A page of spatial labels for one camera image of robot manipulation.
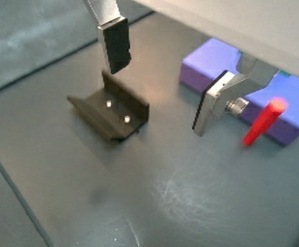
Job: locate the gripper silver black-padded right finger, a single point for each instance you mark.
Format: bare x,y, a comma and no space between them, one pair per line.
228,87

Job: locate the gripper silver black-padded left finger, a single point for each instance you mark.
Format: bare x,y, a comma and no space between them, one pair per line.
112,27

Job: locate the green block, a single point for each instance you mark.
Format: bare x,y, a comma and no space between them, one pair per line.
283,73

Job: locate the red cylindrical peg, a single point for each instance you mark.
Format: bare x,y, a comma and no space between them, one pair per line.
266,119

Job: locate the purple block base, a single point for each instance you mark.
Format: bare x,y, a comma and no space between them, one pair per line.
204,64

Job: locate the black U-shaped bracket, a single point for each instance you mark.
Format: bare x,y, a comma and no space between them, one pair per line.
115,110

